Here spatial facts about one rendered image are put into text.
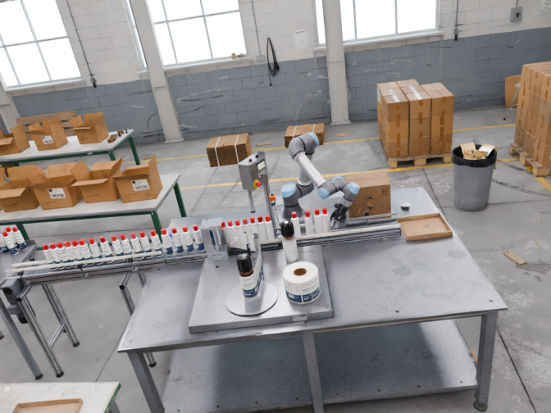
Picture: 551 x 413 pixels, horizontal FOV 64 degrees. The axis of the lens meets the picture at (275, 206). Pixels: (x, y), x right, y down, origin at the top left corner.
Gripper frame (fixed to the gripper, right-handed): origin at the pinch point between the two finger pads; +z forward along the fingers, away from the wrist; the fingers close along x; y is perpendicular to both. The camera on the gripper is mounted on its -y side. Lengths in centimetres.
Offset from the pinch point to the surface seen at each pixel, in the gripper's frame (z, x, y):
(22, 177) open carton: 144, -271, -163
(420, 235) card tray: -22, 53, 13
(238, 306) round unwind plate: 35, -51, 67
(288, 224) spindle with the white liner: -6.4, -36.4, 31.3
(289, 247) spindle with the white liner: 7.3, -30.2, 32.6
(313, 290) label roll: 8, -16, 68
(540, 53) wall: -187, 351, -490
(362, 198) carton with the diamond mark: -20.3, 17.2, -18.5
